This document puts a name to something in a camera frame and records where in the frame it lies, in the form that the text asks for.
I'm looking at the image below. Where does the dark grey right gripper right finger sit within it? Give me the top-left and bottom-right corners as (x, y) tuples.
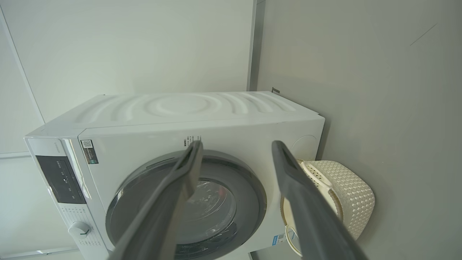
(271, 140), (369, 260)

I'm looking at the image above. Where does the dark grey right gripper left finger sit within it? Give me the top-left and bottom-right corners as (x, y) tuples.
(108, 140), (204, 260)

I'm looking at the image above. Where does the black round washer door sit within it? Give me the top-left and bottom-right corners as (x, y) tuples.
(105, 150), (267, 260)

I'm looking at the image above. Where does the cream perforated laundry basket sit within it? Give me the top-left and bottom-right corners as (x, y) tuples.
(281, 159), (376, 257)

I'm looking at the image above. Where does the white washing machine dial knob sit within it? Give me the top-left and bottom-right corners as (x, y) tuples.
(68, 221), (91, 239)

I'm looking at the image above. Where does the black washer display panel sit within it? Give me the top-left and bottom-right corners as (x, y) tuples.
(35, 155), (87, 205)

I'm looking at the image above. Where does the white washing machine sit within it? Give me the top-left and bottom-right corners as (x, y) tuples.
(24, 91), (325, 260)

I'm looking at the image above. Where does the dark QR code sticker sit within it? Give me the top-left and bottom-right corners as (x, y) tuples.
(80, 140), (99, 165)

